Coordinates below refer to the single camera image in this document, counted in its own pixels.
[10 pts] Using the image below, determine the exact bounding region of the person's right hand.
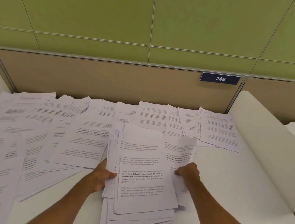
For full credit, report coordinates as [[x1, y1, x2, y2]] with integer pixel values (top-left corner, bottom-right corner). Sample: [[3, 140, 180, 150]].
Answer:
[[172, 160, 203, 192]]

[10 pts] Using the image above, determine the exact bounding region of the person's left hand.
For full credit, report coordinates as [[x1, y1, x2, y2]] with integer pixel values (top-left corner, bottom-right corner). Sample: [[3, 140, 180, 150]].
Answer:
[[85, 156, 119, 197]]

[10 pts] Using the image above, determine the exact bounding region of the bent printed paper page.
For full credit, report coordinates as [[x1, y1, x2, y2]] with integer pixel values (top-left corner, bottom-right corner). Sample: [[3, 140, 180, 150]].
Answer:
[[157, 133, 201, 209]]

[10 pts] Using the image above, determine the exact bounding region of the thick pile of printed papers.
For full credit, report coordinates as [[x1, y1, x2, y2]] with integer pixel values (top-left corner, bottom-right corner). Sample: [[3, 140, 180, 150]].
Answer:
[[98, 121, 188, 224]]

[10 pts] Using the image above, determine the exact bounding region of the person's right forearm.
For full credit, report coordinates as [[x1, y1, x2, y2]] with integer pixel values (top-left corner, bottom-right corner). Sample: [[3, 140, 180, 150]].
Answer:
[[181, 177, 278, 224]]

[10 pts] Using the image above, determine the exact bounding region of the person's left forearm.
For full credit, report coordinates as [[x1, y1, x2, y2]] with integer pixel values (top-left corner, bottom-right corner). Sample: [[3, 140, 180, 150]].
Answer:
[[22, 166, 101, 224]]

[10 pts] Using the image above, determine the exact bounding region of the spread of printed paper sheets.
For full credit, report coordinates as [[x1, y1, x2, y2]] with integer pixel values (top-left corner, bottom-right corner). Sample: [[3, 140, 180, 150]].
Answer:
[[0, 84, 246, 224]]

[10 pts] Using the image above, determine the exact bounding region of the beige partition panel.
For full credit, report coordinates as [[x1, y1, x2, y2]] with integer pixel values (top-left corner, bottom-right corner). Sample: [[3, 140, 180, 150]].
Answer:
[[0, 48, 248, 120], [236, 76, 295, 126]]

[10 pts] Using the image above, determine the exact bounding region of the blue number sign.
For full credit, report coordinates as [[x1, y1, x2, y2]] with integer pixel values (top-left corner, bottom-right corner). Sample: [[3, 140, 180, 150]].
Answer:
[[200, 72, 241, 86]]

